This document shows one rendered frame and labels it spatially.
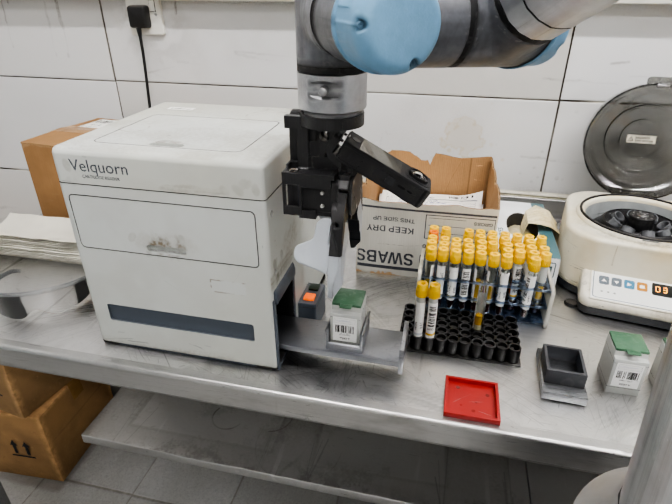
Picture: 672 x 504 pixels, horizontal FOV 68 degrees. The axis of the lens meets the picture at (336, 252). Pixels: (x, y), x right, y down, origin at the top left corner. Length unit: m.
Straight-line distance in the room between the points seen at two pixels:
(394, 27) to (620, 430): 0.54
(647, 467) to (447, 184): 0.97
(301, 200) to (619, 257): 0.55
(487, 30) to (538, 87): 0.69
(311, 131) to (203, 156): 0.13
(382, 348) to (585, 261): 0.40
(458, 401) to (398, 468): 0.72
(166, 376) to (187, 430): 0.77
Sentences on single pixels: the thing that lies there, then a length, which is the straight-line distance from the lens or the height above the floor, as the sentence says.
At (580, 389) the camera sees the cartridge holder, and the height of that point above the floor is 0.89.
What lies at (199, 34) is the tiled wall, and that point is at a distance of 1.28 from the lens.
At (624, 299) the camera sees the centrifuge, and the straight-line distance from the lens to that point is 0.90.
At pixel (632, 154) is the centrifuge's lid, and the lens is 1.19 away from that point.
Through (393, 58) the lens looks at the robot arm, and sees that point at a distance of 0.41.
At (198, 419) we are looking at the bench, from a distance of 1.53.
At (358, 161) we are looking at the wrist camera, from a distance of 0.56.
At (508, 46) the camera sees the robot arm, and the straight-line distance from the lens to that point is 0.48.
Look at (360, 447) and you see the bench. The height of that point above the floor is 0.27.
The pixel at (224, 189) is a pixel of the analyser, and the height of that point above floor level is 1.14.
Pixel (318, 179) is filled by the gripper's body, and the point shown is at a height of 1.16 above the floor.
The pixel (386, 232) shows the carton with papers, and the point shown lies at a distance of 0.89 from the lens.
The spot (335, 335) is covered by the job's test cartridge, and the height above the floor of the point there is 0.94.
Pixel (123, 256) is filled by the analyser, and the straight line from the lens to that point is 0.71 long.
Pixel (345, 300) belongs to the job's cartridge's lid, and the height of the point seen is 0.98.
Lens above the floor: 1.35
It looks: 28 degrees down
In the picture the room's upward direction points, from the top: straight up
